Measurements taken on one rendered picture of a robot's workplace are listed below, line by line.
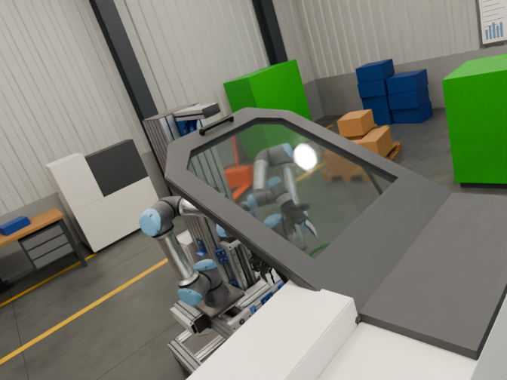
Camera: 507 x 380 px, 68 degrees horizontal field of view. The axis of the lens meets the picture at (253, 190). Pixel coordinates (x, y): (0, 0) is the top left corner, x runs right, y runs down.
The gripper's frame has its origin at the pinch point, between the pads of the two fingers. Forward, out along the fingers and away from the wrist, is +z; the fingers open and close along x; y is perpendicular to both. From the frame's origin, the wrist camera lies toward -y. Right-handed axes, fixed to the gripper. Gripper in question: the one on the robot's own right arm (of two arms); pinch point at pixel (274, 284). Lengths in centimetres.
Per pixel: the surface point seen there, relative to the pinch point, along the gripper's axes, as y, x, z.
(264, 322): -44, 41, -31
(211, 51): 546, -461, -117
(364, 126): 196, -412, 61
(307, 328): -56, 37, -31
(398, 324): -72, 23, -26
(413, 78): 196, -603, 40
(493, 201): -76, -42, -26
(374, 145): 168, -383, 83
